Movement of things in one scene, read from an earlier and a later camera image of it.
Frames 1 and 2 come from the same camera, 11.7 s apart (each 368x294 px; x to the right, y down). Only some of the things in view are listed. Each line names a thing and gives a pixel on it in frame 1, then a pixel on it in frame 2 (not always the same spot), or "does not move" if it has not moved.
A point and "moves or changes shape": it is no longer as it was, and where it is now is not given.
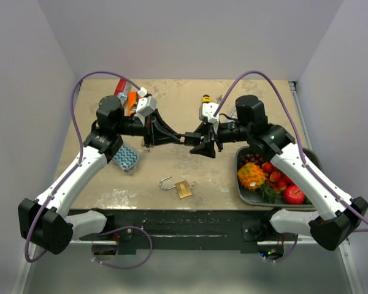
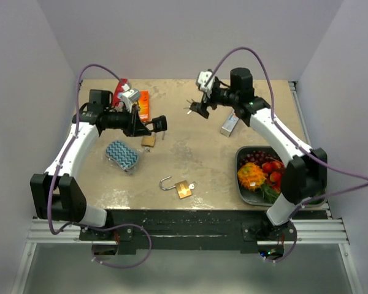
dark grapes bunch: (251, 157) does not move
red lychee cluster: (278, 179) does not move
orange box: (131, 100) to (144, 101)
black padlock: (191, 139) moves or changes shape
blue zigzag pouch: (126, 157) does not move
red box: (120, 86) does not move
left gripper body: (139, 128) to (127, 122)
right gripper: (207, 148) to (201, 109)
